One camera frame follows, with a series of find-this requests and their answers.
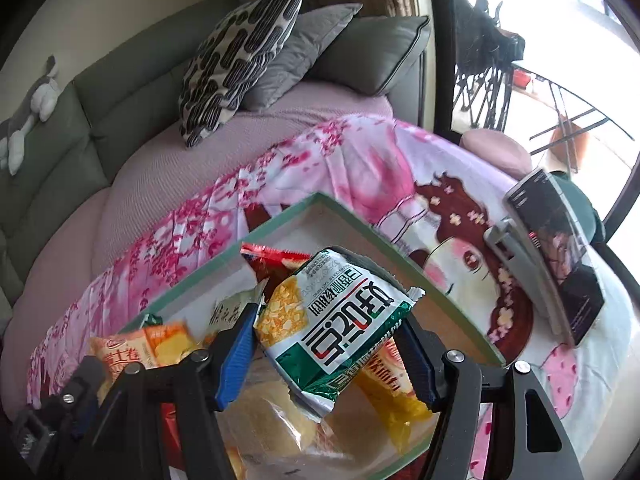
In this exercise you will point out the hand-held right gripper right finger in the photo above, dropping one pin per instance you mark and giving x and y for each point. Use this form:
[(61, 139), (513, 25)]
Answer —
[(420, 365)]

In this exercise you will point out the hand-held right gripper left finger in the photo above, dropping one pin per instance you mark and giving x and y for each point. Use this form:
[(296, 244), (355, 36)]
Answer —
[(235, 360)]

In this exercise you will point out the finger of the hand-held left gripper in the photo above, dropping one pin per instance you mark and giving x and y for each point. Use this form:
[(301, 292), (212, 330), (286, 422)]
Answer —
[(90, 375)]

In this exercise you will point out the yellow bread packet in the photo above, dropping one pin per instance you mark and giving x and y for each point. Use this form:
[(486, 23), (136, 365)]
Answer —
[(395, 405)]

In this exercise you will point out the cream bun clear packet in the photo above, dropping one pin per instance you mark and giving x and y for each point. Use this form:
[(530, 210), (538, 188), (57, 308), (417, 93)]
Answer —
[(275, 420)]

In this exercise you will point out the green white cracker packet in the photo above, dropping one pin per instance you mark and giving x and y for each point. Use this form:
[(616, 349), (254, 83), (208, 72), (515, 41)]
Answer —
[(340, 320)]

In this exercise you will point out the teal shallow cardboard box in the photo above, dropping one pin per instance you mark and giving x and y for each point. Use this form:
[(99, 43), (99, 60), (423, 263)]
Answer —
[(320, 225)]

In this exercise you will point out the cream packet black script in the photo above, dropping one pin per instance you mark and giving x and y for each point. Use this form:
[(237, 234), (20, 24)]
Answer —
[(235, 307)]

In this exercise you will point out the orange snack packet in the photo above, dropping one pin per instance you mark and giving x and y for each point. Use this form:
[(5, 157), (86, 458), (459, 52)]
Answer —
[(150, 350)]

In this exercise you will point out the red snack packet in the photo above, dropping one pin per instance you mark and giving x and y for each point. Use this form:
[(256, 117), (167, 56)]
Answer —
[(280, 262)]

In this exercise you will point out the dark phone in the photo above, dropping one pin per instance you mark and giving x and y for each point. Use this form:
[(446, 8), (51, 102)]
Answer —
[(555, 240)]

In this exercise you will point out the pink sofa cover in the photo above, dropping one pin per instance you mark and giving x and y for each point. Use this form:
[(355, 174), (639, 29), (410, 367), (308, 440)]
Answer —
[(175, 175)]

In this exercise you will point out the pink printed blanket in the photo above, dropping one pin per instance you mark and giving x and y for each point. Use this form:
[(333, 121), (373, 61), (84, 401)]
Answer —
[(375, 170)]

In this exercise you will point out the pink round stool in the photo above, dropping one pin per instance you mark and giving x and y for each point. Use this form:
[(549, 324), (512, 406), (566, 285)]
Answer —
[(495, 152)]

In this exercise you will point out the dark green round stool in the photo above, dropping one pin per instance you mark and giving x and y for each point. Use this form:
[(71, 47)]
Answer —
[(585, 210)]

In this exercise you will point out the terracotta plant pot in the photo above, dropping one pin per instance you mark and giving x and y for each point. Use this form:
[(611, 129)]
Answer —
[(567, 142)]

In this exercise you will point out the grey green sofa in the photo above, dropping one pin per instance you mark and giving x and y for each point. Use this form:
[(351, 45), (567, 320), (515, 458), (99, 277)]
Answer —
[(125, 105)]

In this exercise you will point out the grey white plush dog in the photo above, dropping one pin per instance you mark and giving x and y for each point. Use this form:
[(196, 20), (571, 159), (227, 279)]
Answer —
[(42, 95)]

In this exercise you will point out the leopard print pillow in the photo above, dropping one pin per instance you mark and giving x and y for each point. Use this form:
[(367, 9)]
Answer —
[(235, 60)]

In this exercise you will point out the black balcony railing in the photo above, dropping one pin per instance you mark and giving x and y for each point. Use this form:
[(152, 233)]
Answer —
[(575, 105)]

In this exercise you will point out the grey pillow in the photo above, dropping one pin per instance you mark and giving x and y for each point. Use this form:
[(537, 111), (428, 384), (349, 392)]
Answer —
[(300, 55)]

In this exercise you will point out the black folding chair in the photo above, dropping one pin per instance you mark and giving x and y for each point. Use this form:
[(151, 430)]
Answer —
[(485, 60)]

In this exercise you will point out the black window frame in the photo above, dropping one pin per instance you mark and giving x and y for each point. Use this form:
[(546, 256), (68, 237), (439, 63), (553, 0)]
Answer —
[(442, 50)]

